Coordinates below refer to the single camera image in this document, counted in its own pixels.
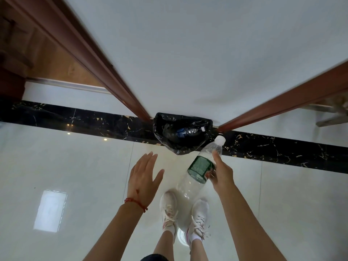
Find person's white sneaker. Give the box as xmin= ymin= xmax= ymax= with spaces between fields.
xmin=159 ymin=190 xmax=179 ymax=232
xmin=187 ymin=198 xmax=212 ymax=246

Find red string bracelet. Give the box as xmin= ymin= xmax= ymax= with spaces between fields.
xmin=124 ymin=197 xmax=148 ymax=213

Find black shorts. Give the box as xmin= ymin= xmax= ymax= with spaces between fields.
xmin=140 ymin=254 xmax=169 ymax=261

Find person's left white sneaker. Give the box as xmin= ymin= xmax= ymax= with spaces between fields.
xmin=159 ymin=190 xmax=179 ymax=232

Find silver door threshold strip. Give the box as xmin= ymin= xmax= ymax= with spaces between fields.
xmin=25 ymin=77 xmax=110 ymax=95

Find person's left forearm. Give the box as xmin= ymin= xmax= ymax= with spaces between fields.
xmin=82 ymin=199 xmax=147 ymax=261

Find person's left white sock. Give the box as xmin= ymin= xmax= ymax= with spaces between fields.
xmin=163 ymin=225 xmax=177 ymax=243

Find person's leg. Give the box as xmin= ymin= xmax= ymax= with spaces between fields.
xmin=189 ymin=239 xmax=209 ymax=261
xmin=153 ymin=230 xmax=175 ymax=261

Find person's left hand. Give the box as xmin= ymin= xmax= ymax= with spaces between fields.
xmin=127 ymin=152 xmax=165 ymax=209

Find person's right forearm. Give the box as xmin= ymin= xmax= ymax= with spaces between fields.
xmin=217 ymin=184 xmax=287 ymax=261

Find trash bin with black bag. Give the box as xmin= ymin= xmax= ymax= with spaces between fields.
xmin=152 ymin=112 xmax=218 ymax=155

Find brown wooden door frame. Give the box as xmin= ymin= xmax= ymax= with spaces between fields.
xmin=2 ymin=0 xmax=152 ymax=123
xmin=217 ymin=60 xmax=348 ymax=133

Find clear bottle with green label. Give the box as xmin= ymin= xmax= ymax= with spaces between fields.
xmin=175 ymin=135 xmax=227 ymax=200

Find dark wooden furniture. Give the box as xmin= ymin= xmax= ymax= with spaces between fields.
xmin=0 ymin=13 xmax=34 ymax=101

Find light wooden stand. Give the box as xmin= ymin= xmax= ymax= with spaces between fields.
xmin=299 ymin=93 xmax=348 ymax=127

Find person's left leg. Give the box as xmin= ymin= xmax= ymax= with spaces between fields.
xmin=153 ymin=230 xmax=175 ymax=261

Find person's right leg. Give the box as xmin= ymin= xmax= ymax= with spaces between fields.
xmin=189 ymin=239 xmax=209 ymax=261

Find plastic bottle with blue label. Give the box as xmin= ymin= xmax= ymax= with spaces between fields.
xmin=176 ymin=127 xmax=207 ymax=138

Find person's right hand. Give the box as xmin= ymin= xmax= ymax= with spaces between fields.
xmin=205 ymin=151 xmax=235 ymax=195

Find person's right white sneaker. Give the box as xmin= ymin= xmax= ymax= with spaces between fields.
xmin=187 ymin=198 xmax=212 ymax=246

